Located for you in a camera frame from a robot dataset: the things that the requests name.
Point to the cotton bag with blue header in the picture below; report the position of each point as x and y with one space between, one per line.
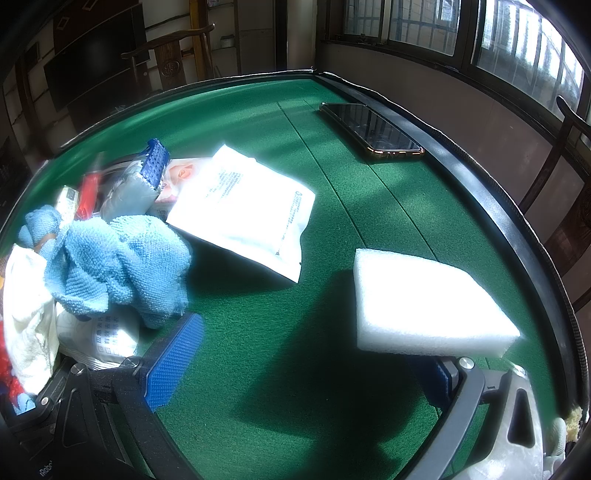
134 189

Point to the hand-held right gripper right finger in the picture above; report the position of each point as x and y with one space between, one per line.
438 383

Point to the white wet wipes pack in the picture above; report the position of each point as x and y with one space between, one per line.
101 339

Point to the pink tissue pack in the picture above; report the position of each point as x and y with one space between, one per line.
182 175

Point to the round table centre panel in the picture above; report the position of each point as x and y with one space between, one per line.
115 162

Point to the black smartphone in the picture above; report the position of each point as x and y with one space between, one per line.
369 129

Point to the black flat television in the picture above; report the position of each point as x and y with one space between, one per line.
92 74

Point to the white foam sponge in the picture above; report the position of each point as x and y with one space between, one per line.
425 300

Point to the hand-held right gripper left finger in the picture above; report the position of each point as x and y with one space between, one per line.
173 364

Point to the clear packet of red sticks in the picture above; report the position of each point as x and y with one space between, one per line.
87 194

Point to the white paper packet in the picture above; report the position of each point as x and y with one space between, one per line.
240 207

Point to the red blue knitted item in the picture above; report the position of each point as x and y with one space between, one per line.
5 364

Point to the carved wooden chair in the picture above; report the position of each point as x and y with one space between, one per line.
168 60
565 138

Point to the small white tissue pack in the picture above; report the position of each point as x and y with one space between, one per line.
68 198

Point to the white cloth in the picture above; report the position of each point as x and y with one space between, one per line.
27 314

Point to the blue terry towel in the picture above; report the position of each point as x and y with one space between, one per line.
115 263

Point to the window with metal bars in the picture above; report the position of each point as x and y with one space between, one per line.
415 18

